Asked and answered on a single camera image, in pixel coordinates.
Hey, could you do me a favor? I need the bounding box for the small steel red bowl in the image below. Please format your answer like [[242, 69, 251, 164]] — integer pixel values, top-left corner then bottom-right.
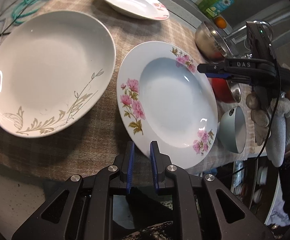
[[211, 78, 242, 103]]

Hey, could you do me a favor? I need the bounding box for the green dish soap bottle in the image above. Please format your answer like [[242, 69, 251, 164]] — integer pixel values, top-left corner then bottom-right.
[[198, 0, 236, 19]]

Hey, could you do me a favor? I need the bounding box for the large steel bowl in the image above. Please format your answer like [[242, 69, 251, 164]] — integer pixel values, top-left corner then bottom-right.
[[194, 21, 232, 62]]

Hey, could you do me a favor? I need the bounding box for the right gloved hand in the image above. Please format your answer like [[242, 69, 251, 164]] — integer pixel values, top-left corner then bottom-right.
[[246, 92, 290, 167]]

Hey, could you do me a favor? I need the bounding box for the large pink floral plate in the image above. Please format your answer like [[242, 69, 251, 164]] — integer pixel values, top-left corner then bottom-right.
[[117, 41, 218, 169]]

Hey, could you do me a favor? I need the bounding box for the chrome kitchen faucet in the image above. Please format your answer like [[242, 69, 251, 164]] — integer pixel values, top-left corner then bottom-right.
[[223, 20, 274, 56]]

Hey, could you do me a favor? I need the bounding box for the checkered beige table cloth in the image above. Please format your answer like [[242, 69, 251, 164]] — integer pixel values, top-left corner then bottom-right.
[[0, 0, 256, 182]]

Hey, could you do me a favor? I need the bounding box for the small pink floral plate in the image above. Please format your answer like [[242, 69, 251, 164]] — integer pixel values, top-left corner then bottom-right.
[[104, 0, 169, 21]]

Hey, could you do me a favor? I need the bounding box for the orange fruit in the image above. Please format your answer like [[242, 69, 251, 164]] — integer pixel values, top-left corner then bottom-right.
[[213, 16, 227, 29]]

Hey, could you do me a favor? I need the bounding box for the white plate gold leaf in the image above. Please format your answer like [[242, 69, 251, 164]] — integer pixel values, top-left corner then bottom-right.
[[0, 10, 116, 138]]

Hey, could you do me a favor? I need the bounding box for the white pale blue bowl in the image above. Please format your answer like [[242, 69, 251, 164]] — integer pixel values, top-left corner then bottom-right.
[[217, 106, 247, 154]]

